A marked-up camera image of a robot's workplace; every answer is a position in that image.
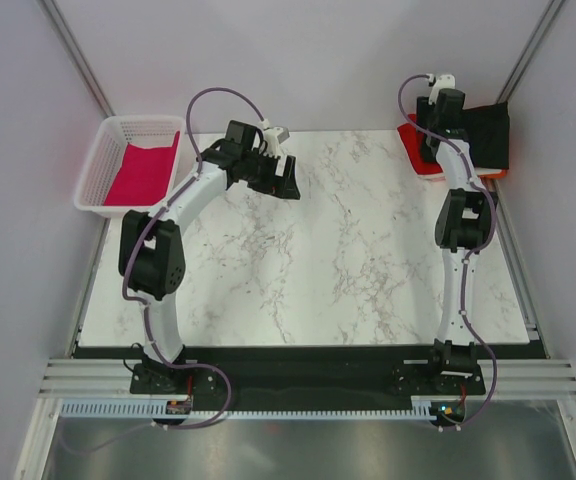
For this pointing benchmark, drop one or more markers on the white slotted cable duct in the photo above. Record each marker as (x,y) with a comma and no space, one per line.
(164,409)

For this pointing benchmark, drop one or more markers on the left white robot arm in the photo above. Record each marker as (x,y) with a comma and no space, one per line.
(151,256)

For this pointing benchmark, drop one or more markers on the white plastic basket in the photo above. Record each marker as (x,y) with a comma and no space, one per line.
(104,157)

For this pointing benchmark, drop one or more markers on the left aluminium corner post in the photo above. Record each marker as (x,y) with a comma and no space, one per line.
(66,37)

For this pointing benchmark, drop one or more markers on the black t shirt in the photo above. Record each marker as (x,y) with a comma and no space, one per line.
(487,129)

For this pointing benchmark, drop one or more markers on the aluminium front frame rail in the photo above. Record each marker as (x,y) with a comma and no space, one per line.
(517,379)

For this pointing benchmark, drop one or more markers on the aluminium corner post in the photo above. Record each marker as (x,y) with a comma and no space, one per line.
(66,37)
(536,39)

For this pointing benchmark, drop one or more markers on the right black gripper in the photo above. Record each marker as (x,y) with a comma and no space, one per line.
(423,106)

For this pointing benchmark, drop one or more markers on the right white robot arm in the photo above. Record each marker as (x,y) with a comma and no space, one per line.
(465,226)

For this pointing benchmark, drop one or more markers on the red folded t shirt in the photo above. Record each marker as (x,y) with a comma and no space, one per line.
(407,134)

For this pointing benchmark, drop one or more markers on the pink t shirt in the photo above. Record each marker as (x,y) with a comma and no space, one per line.
(144,175)

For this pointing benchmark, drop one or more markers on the right aluminium side rail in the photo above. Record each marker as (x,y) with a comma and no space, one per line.
(517,274)

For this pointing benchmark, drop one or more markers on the orange folded t shirt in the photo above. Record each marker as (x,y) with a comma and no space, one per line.
(488,173)

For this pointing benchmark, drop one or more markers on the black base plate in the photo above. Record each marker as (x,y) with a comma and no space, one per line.
(396,368)

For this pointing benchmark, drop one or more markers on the right aluminium corner post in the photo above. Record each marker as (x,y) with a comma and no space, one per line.
(536,39)

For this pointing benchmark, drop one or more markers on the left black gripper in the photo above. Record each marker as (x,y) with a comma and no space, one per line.
(283,187)

